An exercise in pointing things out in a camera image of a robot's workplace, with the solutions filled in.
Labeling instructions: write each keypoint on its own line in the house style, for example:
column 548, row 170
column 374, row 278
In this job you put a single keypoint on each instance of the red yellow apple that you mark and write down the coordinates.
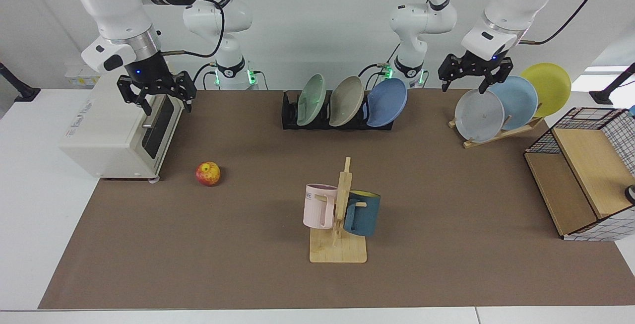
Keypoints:
column 208, row 173

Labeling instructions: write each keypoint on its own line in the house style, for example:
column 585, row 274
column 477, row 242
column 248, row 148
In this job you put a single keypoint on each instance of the grey plate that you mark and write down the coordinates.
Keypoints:
column 478, row 115

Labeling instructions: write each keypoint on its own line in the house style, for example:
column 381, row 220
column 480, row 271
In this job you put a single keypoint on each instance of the light blue plate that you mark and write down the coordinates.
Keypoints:
column 518, row 100

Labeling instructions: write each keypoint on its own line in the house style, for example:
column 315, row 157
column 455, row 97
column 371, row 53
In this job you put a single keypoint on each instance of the wooden plate rack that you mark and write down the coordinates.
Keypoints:
column 496, row 136

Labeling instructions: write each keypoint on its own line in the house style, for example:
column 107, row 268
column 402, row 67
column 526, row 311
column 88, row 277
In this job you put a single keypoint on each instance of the yellow plate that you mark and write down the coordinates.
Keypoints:
column 550, row 86

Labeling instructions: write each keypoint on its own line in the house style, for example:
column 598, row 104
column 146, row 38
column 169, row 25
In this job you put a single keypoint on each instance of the beige plate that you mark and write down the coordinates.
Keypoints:
column 346, row 100

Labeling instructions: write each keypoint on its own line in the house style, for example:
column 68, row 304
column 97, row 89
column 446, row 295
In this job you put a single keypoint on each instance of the black dish rack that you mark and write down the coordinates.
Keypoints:
column 290, row 115

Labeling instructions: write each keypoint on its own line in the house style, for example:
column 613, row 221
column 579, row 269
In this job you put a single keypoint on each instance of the pale green plate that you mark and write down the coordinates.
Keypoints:
column 311, row 99

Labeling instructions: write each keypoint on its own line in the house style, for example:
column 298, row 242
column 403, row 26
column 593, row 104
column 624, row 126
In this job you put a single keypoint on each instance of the pale toaster oven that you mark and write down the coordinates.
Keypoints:
column 104, row 125

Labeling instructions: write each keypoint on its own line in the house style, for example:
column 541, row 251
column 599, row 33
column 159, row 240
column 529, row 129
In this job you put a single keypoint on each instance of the white power strip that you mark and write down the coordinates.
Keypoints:
column 74, row 78

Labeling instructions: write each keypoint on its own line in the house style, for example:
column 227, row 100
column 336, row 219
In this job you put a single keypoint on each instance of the dark teal cup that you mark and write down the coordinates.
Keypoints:
column 364, row 215

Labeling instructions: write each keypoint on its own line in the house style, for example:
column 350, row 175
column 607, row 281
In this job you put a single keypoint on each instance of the brown table cloth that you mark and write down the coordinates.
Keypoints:
column 248, row 244

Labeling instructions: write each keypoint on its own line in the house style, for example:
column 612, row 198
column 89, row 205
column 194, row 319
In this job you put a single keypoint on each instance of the pink cup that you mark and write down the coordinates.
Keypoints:
column 317, row 207

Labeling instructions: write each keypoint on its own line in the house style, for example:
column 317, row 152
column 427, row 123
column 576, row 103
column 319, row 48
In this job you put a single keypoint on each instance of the small dark round thing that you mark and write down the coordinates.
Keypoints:
column 631, row 194

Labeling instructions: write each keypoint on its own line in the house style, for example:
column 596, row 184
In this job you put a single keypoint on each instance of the wooden cup stand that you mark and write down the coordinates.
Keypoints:
column 337, row 252

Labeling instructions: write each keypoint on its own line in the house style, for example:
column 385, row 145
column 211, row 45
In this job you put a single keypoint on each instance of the black camera stand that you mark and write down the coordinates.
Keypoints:
column 22, row 93
column 603, row 97

